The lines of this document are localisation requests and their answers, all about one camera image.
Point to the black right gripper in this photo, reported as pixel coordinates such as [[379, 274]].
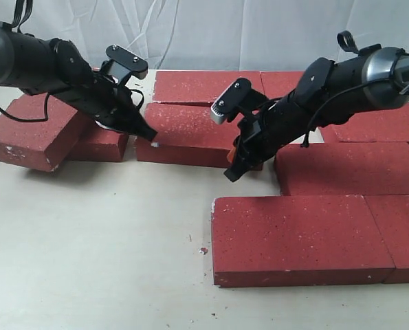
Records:
[[277, 123]]

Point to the red brick second row right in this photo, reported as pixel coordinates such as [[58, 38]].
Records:
[[377, 126]]

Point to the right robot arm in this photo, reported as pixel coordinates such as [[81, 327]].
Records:
[[327, 93]]

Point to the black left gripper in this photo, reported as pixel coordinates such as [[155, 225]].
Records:
[[111, 105]]

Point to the white backdrop cloth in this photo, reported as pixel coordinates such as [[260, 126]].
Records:
[[221, 35]]

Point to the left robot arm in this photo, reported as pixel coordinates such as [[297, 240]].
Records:
[[56, 68]]

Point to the red brick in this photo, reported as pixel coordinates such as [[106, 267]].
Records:
[[198, 86], [280, 241], [279, 83], [42, 145], [391, 214], [186, 135]]

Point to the red brick third row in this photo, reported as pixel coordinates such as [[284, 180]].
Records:
[[368, 168]]

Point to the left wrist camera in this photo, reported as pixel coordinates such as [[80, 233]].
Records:
[[122, 64]]

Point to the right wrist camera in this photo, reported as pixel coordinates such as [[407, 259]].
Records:
[[238, 98]]

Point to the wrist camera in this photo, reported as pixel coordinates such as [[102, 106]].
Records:
[[122, 64], [238, 98]]

